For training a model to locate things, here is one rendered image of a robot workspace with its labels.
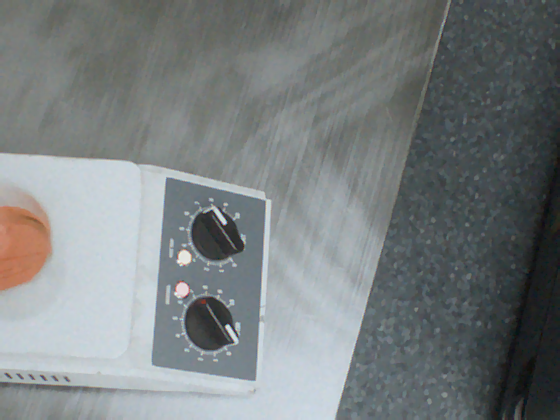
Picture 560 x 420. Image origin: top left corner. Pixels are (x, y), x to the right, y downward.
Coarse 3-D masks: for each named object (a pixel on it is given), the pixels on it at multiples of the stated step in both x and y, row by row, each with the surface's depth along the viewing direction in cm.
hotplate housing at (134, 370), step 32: (160, 192) 78; (256, 192) 82; (160, 224) 77; (128, 352) 75; (64, 384) 80; (96, 384) 79; (128, 384) 78; (160, 384) 78; (192, 384) 77; (224, 384) 78; (256, 384) 79
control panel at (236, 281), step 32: (192, 192) 79; (224, 192) 80; (192, 224) 79; (256, 224) 81; (160, 256) 77; (192, 256) 78; (256, 256) 81; (160, 288) 76; (192, 288) 78; (224, 288) 79; (256, 288) 80; (160, 320) 76; (256, 320) 80; (160, 352) 76; (192, 352) 77; (224, 352) 78; (256, 352) 79
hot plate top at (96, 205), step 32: (0, 160) 76; (32, 160) 76; (64, 160) 76; (96, 160) 76; (64, 192) 75; (96, 192) 75; (128, 192) 76; (64, 224) 75; (96, 224) 75; (128, 224) 75; (96, 256) 74; (128, 256) 75; (64, 288) 74; (96, 288) 74; (128, 288) 74; (0, 320) 73; (32, 320) 73; (64, 320) 73; (96, 320) 74; (128, 320) 74; (0, 352) 73; (32, 352) 73; (64, 352) 73; (96, 352) 73
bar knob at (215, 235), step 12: (204, 216) 78; (216, 216) 77; (228, 216) 80; (192, 228) 78; (204, 228) 78; (216, 228) 78; (228, 228) 78; (204, 240) 78; (216, 240) 78; (228, 240) 78; (240, 240) 78; (204, 252) 78; (216, 252) 79; (228, 252) 78; (240, 252) 78
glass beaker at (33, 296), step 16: (0, 176) 67; (0, 192) 69; (16, 192) 68; (32, 192) 67; (32, 208) 70; (48, 224) 67; (48, 240) 67; (48, 256) 67; (64, 256) 73; (48, 272) 66; (64, 272) 73; (16, 288) 66; (32, 288) 68; (48, 288) 70; (0, 304) 69; (16, 304) 69; (32, 304) 71; (48, 304) 73; (16, 320) 73
